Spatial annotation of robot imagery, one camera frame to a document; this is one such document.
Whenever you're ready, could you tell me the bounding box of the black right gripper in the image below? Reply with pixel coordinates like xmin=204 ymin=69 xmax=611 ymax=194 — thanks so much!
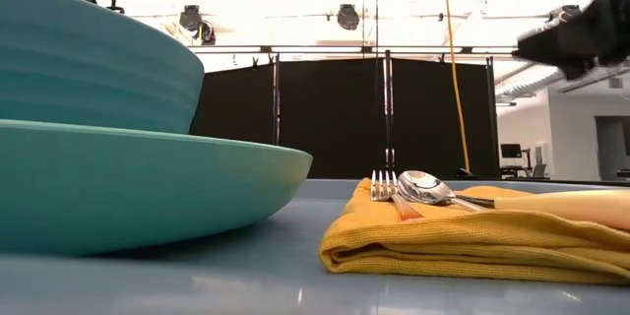
xmin=512 ymin=0 xmax=630 ymax=80

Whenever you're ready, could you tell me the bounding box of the metal knife cream handle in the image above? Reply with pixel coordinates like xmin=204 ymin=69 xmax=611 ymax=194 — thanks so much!
xmin=455 ymin=188 xmax=630 ymax=231

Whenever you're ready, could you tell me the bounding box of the metal spoon orange handle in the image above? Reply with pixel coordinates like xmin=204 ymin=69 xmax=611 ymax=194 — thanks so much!
xmin=396 ymin=169 xmax=488 ymax=214

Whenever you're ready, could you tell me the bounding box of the metal fork orange handle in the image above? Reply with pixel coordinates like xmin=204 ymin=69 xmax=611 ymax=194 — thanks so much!
xmin=369 ymin=169 xmax=425 ymax=222

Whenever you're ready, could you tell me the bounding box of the yellow cloth napkin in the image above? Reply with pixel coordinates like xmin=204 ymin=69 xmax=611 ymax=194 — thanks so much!
xmin=318 ymin=177 xmax=630 ymax=286

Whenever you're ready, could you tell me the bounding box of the green plastic plate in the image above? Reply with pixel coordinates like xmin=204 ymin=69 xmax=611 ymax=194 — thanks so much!
xmin=0 ymin=117 xmax=314 ymax=257

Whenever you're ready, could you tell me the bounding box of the blue plastic bowl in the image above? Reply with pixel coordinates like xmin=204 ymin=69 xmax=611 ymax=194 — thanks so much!
xmin=0 ymin=0 xmax=206 ymax=135

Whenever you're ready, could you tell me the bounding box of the grey door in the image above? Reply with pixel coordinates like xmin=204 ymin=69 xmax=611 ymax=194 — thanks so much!
xmin=595 ymin=115 xmax=630 ymax=182

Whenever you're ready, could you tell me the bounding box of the black folding partition screen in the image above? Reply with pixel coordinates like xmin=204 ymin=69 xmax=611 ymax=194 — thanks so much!
xmin=189 ymin=50 xmax=501 ymax=181

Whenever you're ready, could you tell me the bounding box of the black ceiling cable reel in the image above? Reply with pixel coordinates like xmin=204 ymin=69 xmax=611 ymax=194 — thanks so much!
xmin=178 ymin=4 xmax=203 ymax=32
xmin=548 ymin=4 xmax=585 ymax=24
xmin=336 ymin=3 xmax=361 ymax=32

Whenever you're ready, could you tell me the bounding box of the yellow hanging cable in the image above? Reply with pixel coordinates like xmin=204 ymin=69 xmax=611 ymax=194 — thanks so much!
xmin=441 ymin=0 xmax=476 ymax=180

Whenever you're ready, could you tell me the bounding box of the black aluminium table frame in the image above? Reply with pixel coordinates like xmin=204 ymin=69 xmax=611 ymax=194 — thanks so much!
xmin=491 ymin=176 xmax=630 ymax=187

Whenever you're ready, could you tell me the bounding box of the grey horizontal ceiling rail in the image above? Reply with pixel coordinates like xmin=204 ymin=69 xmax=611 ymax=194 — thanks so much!
xmin=189 ymin=43 xmax=518 ymax=56

